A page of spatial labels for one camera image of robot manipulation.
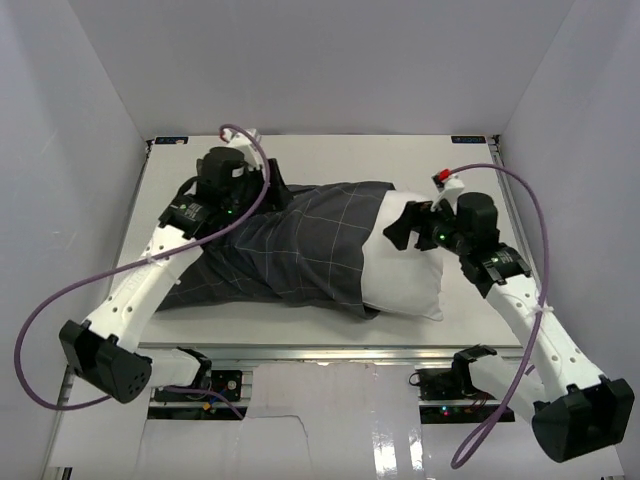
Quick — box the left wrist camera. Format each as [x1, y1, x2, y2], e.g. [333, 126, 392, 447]
[223, 128, 264, 169]

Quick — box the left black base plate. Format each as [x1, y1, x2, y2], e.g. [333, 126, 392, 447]
[147, 369, 253, 421]

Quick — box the dark grey checked pillowcase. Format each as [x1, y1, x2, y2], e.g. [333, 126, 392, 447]
[159, 181, 394, 319]

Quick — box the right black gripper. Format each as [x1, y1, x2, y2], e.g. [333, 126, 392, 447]
[383, 197, 471, 256]

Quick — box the left blue corner label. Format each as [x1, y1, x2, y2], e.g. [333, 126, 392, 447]
[154, 136, 189, 145]

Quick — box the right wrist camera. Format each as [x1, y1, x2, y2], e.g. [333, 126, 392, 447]
[431, 169, 465, 211]

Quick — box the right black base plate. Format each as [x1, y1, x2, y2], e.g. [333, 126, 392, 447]
[408, 367, 500, 424]

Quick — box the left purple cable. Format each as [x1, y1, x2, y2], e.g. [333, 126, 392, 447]
[13, 123, 274, 411]

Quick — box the aluminium front rail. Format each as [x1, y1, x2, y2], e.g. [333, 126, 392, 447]
[87, 344, 564, 366]

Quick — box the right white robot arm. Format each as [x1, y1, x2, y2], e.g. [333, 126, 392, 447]
[384, 192, 635, 463]

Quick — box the right blue corner label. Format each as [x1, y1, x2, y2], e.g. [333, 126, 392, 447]
[451, 135, 487, 144]

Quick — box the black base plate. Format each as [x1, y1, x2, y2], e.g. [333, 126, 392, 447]
[147, 369, 253, 421]
[408, 367, 500, 424]

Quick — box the blue corner label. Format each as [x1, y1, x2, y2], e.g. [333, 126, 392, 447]
[451, 135, 487, 144]
[154, 136, 189, 145]

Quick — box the white pillow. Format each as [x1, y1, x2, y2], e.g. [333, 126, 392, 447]
[361, 190, 444, 322]

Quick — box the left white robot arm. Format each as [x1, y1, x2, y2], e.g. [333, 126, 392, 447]
[59, 147, 292, 404]

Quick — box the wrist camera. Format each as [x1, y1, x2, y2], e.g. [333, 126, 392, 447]
[223, 128, 264, 169]
[431, 169, 465, 211]

